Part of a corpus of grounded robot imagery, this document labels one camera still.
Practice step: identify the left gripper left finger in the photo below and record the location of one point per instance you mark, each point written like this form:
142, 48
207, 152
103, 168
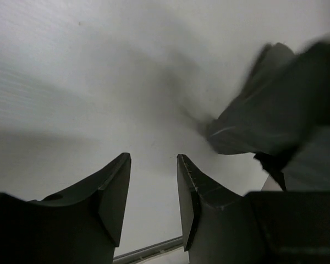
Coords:
79, 224

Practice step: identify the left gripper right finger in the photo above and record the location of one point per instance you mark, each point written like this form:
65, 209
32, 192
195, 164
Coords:
220, 226

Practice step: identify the grey pleated skirt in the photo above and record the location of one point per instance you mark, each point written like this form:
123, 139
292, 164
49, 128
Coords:
282, 117

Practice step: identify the aluminium table frame rail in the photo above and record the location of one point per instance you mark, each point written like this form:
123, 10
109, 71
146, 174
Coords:
149, 252

